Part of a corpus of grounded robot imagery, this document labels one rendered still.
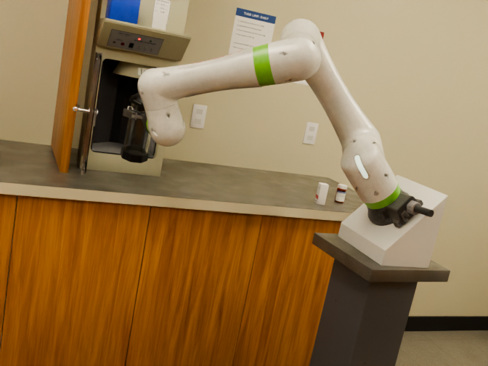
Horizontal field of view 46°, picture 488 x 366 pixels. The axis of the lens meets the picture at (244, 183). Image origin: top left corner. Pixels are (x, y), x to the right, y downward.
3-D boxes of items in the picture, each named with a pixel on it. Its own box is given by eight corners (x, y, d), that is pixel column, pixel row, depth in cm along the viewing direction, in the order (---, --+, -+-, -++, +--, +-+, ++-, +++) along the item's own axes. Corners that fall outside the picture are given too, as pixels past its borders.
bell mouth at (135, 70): (109, 70, 232) (111, 57, 231) (152, 78, 239) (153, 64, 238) (116, 75, 216) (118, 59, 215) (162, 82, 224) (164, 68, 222)
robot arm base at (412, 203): (448, 206, 170) (440, 192, 168) (415, 240, 167) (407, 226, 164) (390, 189, 193) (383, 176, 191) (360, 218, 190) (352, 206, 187)
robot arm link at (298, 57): (324, 65, 168) (316, 25, 161) (324, 83, 157) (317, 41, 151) (263, 77, 171) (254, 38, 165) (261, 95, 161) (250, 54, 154)
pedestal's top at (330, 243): (447, 282, 182) (450, 270, 181) (369, 282, 168) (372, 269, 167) (383, 245, 210) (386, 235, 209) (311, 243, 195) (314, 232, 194)
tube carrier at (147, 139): (118, 147, 213) (128, 92, 205) (146, 150, 218) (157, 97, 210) (121, 158, 204) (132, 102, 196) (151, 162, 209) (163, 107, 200)
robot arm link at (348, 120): (385, 138, 197) (308, 4, 174) (391, 162, 183) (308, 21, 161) (351, 154, 202) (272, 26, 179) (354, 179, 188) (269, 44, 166)
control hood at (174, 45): (95, 45, 210) (99, 17, 208) (179, 61, 223) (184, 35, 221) (99, 46, 199) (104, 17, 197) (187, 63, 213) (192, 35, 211)
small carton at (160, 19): (152, 28, 213) (155, 11, 212) (165, 30, 214) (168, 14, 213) (151, 27, 208) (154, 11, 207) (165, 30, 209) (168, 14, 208)
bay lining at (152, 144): (82, 138, 241) (94, 54, 234) (142, 145, 251) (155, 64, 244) (90, 150, 219) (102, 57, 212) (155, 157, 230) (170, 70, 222)
